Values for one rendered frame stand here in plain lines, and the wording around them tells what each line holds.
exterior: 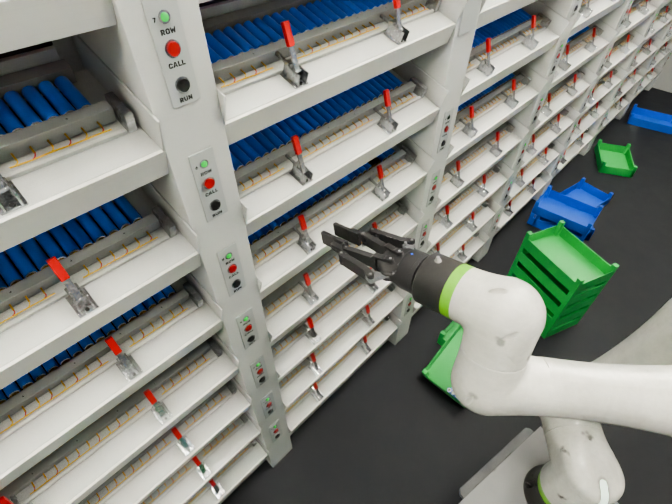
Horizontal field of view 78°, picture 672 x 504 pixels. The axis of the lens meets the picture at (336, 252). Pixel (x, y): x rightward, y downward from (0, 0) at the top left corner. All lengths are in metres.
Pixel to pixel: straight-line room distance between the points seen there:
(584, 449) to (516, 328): 0.59
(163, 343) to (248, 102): 0.47
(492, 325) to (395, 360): 1.26
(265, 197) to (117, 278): 0.29
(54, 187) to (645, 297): 2.42
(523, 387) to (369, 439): 1.07
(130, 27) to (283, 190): 0.39
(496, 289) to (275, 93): 0.45
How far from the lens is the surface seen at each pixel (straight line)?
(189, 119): 0.61
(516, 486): 1.36
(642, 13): 2.92
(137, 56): 0.56
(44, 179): 0.61
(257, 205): 0.78
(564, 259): 2.01
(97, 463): 1.03
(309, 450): 1.70
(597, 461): 1.18
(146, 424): 1.02
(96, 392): 0.86
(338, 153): 0.90
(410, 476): 1.69
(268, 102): 0.69
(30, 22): 0.53
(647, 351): 1.05
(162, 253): 0.73
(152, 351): 0.86
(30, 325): 0.72
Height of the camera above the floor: 1.61
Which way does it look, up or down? 46 degrees down
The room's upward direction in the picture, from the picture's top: straight up
